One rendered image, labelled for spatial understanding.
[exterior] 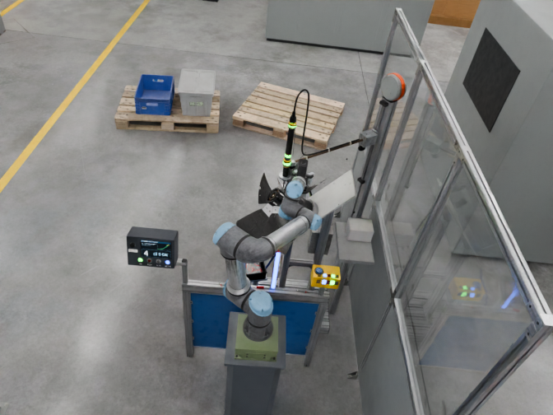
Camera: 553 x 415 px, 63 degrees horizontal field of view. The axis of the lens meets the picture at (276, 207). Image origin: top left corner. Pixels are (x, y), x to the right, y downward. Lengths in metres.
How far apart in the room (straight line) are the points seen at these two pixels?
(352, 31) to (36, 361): 6.52
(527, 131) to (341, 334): 2.09
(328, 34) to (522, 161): 4.79
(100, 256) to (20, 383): 1.16
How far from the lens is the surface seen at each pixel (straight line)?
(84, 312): 3.86
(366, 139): 2.86
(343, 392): 3.50
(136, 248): 2.58
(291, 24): 7.98
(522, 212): 4.42
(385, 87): 2.83
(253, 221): 2.92
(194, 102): 5.48
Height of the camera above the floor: 3.08
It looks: 42 degrees down
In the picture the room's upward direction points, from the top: 8 degrees clockwise
